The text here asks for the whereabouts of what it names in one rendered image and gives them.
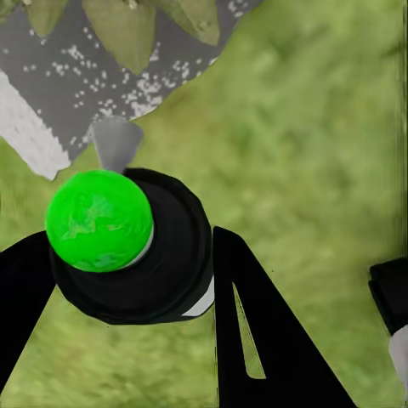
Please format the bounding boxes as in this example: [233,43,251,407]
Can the insectifuge atomizer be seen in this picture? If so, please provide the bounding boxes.
[45,116,215,326]

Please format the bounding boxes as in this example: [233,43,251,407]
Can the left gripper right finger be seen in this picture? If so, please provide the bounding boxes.
[212,226,356,408]

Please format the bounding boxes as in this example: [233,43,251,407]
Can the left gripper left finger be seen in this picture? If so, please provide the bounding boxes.
[0,230,57,394]

